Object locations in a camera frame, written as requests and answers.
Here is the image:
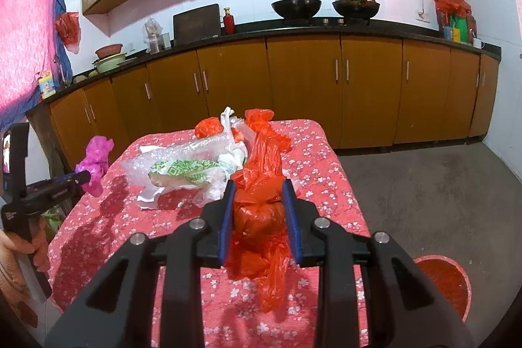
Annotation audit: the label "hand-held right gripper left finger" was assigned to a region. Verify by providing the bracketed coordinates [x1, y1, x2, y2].
[44, 180, 238, 348]

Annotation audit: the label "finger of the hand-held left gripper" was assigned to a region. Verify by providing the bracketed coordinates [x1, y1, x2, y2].
[28, 170, 93, 194]
[22, 184, 81, 211]

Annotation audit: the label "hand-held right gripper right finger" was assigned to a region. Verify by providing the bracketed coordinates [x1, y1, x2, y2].
[281, 179, 478, 348]

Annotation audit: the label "large red plastic bag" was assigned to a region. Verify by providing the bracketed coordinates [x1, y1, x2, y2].
[225, 108, 301, 314]

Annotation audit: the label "magenta plastic bag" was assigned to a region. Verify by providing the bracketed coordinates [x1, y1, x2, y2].
[75, 136, 115, 197]

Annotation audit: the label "clear plastic bag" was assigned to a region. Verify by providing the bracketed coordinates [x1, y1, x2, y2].
[122, 136, 233, 194]

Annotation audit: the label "red lined waste bin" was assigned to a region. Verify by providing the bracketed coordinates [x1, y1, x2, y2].
[412, 255, 472, 324]

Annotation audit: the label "person's left hand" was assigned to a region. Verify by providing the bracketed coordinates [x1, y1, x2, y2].
[0, 221, 52, 275]

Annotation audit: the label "green white bag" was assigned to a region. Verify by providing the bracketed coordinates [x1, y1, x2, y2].
[40, 207, 64, 241]

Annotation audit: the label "green white printed wrapper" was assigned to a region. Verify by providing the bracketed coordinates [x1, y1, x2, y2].
[147, 158, 223, 186]

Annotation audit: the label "red floral tablecloth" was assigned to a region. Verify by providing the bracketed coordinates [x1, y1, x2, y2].
[47, 119, 372, 348]

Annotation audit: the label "colourful small box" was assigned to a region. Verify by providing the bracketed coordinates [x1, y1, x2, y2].
[38, 71, 56, 100]

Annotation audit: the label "small red plastic bag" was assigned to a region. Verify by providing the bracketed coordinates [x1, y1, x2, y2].
[194, 117, 231, 139]

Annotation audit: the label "sink faucet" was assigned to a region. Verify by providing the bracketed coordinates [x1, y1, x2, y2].
[53, 54, 69, 88]

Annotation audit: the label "red plastic basket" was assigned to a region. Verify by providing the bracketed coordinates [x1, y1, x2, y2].
[95, 43, 124, 59]

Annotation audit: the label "pink curtain with blue edge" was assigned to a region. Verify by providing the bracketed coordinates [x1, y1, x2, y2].
[0, 0, 67, 132]

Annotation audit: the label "orange wooden base cabinets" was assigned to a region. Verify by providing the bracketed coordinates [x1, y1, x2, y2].
[49, 34, 500, 169]

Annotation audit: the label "hanging red plastic bag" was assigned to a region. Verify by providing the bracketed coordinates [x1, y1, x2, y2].
[55, 11, 81, 55]

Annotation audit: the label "jar with plastic cover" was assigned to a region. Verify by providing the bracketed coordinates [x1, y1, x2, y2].
[142, 17, 161, 54]

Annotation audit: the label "black kitchen countertop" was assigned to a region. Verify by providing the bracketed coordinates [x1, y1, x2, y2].
[43, 20, 502, 104]

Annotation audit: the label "dark cutting board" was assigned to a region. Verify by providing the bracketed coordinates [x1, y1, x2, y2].
[173, 4, 222, 46]

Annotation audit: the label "red bottle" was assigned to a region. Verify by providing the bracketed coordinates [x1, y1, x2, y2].
[223, 7, 237, 35]

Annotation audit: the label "gas stove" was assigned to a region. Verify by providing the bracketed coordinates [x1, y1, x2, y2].
[281, 17, 374, 27]

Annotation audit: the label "black wok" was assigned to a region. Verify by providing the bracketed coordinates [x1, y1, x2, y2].
[271, 0, 323, 21]

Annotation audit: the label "wok with steel lid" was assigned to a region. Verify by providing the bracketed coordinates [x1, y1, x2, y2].
[331, 0, 381, 21]

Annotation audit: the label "green package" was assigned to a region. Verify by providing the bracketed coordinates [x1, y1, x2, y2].
[451, 16, 469, 43]

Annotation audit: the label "red bag on countertop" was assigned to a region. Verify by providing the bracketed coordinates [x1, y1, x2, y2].
[433, 0, 472, 21]

